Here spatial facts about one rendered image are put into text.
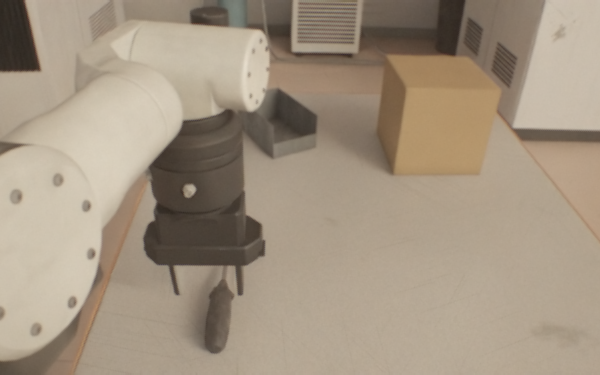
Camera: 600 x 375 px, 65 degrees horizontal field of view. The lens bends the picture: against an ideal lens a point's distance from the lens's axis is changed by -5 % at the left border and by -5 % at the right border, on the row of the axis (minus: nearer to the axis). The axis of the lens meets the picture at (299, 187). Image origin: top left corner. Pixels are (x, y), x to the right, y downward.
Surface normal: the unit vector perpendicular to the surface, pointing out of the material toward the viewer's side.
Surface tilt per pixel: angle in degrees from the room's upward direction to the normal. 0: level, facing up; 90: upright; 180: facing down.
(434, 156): 90
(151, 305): 0
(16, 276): 87
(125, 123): 53
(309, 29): 90
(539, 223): 0
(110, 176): 77
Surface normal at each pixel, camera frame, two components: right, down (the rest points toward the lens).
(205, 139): 0.30, -0.22
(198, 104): -0.24, 0.54
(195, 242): 0.03, 0.56
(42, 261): 0.97, 0.11
